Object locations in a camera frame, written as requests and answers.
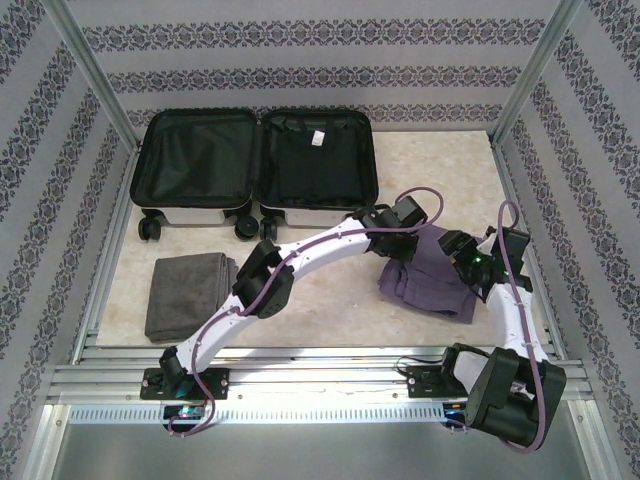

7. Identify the black folded garment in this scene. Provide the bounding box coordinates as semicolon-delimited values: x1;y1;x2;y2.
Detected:
276;124;365;205

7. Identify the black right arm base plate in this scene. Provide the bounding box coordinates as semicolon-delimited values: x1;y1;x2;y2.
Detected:
407;363;474;400

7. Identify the aluminium cross rail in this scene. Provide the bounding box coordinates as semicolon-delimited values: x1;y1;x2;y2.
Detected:
47;344;596;404

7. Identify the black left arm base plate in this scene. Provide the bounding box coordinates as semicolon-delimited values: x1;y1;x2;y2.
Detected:
139;367;231;401

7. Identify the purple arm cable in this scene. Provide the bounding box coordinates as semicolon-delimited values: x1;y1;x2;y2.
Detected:
167;185;447;440
447;199;547;455

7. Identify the grey metal panel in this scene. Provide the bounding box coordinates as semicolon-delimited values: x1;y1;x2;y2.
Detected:
44;422;599;480

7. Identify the slotted white cable duct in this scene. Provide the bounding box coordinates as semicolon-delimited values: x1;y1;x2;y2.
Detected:
67;403;447;424

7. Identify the grey towel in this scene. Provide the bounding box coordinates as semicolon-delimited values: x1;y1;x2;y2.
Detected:
144;252;242;344

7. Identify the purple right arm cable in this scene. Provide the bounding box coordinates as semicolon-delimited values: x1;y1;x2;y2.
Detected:
447;199;547;455

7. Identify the white hard-shell suitcase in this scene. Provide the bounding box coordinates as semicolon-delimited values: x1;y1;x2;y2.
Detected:
128;107;380;242

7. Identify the aluminium side rail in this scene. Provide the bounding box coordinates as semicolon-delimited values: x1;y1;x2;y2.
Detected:
72;139;151;364

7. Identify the aluminium frame post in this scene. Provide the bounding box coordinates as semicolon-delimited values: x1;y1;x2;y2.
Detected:
44;0;144;154
491;0;589;149

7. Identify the purple cloth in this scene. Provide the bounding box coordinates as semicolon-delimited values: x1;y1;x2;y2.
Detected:
377;224;489;325

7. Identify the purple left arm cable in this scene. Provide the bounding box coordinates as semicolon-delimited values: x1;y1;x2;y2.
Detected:
167;185;447;440

